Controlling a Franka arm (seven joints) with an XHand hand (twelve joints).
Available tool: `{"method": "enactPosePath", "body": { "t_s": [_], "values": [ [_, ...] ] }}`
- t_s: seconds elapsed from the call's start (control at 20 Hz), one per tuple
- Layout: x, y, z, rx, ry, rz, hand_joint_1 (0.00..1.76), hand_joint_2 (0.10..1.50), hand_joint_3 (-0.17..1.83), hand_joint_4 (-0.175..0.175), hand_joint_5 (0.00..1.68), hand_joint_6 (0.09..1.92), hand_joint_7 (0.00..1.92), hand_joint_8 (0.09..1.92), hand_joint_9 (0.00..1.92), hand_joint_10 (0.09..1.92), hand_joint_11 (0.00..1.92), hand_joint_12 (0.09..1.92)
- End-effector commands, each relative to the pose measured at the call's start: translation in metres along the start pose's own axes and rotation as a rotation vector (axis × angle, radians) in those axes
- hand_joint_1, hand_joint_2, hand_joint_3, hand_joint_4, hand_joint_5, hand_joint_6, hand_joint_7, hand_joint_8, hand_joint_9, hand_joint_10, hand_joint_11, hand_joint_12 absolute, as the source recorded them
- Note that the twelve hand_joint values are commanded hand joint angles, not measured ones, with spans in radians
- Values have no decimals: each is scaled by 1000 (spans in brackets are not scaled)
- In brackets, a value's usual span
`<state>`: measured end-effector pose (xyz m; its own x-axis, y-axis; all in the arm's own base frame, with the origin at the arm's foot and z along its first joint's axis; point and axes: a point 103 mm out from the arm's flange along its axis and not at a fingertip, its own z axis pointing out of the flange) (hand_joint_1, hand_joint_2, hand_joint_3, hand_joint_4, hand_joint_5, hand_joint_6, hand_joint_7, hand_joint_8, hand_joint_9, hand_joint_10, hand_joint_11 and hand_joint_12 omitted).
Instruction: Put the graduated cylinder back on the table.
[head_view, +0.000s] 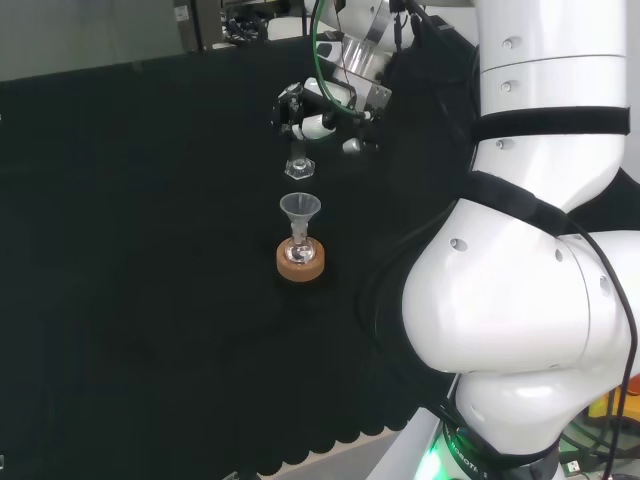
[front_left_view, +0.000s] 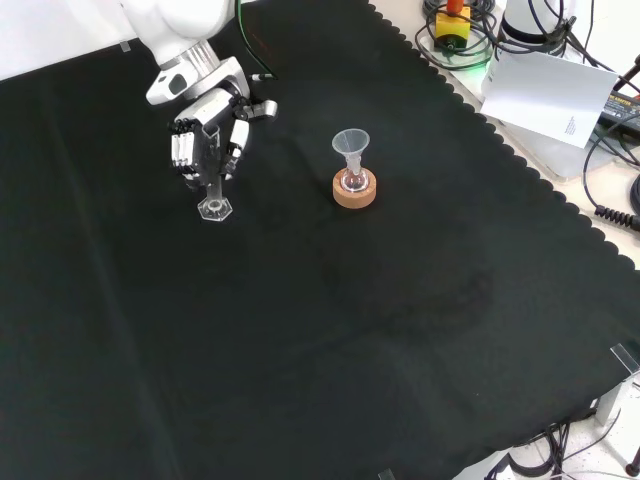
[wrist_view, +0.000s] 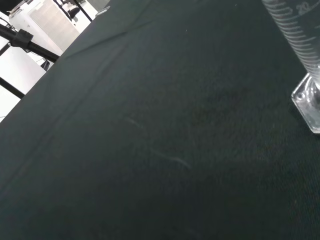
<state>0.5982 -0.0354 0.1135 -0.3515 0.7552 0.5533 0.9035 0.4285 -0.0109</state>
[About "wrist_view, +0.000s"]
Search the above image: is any black bench cloth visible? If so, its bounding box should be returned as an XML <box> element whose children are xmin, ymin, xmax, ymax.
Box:
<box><xmin>0</xmin><ymin>0</ymin><xmax>320</xmax><ymax>240</ymax></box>

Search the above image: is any black tripod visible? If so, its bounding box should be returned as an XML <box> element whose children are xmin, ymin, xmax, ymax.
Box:
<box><xmin>0</xmin><ymin>23</ymin><xmax>60</xmax><ymax>64</ymax></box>

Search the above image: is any black frame bar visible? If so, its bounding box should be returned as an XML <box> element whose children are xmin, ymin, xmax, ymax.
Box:
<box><xmin>0</xmin><ymin>76</ymin><xmax>26</xmax><ymax>100</ymax></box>

